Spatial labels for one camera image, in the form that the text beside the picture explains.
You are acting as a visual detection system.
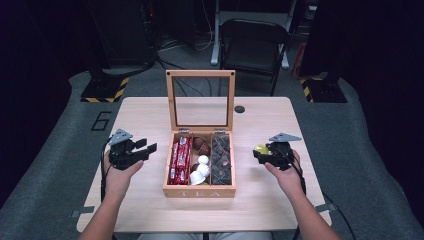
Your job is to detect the black folding chair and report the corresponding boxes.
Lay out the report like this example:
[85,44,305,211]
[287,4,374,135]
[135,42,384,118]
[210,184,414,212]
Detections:
[218,18,292,97]

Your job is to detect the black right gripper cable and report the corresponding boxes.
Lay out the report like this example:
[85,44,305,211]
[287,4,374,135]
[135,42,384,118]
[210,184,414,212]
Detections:
[289,149,357,240]

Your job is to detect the row of dark tea bags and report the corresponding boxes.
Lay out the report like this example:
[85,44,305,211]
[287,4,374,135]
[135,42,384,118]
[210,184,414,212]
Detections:
[211,134,232,186]

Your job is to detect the bundle of floor cables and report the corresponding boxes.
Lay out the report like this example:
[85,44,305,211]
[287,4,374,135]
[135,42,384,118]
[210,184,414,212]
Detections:
[156,31,214,54]

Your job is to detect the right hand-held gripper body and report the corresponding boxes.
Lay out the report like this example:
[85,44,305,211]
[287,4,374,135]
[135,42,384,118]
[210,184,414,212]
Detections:
[263,132,303,172]

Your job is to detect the person's legs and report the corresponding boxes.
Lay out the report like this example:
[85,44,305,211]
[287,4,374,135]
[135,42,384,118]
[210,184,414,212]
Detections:
[137,231,274,240]

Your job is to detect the dark equipment cabinet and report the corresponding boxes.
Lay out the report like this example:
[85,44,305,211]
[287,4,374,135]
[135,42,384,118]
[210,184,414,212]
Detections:
[83,0,158,68]

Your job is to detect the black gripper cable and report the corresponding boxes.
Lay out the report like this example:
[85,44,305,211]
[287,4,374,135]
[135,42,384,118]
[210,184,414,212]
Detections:
[289,149,357,240]
[99,137,113,204]

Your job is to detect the person's left hand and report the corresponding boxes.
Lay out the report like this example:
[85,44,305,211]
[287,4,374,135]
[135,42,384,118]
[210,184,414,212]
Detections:
[103,151,145,198]

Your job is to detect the red stick packet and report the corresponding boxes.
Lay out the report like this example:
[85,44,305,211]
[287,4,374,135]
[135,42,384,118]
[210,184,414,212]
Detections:
[178,135,193,185]
[169,141,181,186]

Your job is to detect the bamboo tea box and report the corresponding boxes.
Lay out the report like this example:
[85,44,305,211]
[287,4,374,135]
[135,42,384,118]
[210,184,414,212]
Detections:
[162,69,237,199]

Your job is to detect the black stand with striped base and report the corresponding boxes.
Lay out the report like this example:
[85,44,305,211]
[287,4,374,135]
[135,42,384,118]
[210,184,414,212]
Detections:
[80,46,130,104]
[299,71,348,104]

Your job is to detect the person's right hand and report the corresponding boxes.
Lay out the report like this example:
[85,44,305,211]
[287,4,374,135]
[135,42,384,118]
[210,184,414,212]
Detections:
[264,151,304,198]

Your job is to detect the grey tape strip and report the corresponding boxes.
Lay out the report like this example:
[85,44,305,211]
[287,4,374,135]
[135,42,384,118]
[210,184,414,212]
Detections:
[70,206,96,219]
[314,203,337,213]

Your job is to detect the yellow coffee capsule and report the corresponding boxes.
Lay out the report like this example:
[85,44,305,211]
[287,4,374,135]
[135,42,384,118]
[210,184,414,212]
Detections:
[254,143,271,156]

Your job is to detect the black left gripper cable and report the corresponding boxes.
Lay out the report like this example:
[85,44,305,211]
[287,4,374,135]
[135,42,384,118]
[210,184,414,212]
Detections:
[99,137,113,204]

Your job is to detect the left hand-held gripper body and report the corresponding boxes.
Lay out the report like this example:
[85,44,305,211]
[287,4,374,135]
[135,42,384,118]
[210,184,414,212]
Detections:
[108,128,149,171]

